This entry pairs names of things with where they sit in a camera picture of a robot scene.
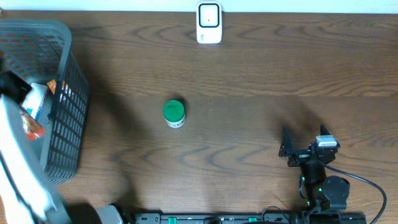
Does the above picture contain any white barcode scanner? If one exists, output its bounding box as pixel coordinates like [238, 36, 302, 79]
[196, 1, 223, 44]

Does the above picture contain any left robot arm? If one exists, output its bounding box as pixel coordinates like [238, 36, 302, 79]
[1, 72, 127, 223]

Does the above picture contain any white green medicine box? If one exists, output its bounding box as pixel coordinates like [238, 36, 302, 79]
[22, 83, 49, 120]

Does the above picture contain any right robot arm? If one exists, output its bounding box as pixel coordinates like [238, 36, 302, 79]
[279, 125, 350, 213]

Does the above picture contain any green lid white jar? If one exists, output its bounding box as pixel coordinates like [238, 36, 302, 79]
[163, 100, 185, 128]

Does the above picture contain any orange candy bar wrapper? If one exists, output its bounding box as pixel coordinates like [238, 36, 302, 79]
[20, 109, 45, 141]

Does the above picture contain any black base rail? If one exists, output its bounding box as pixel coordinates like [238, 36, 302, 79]
[133, 212, 367, 224]

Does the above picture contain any small orange snack packet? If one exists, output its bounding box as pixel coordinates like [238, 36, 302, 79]
[47, 79, 72, 96]

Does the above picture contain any grey plastic mesh basket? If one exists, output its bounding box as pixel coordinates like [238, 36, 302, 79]
[1, 19, 90, 184]

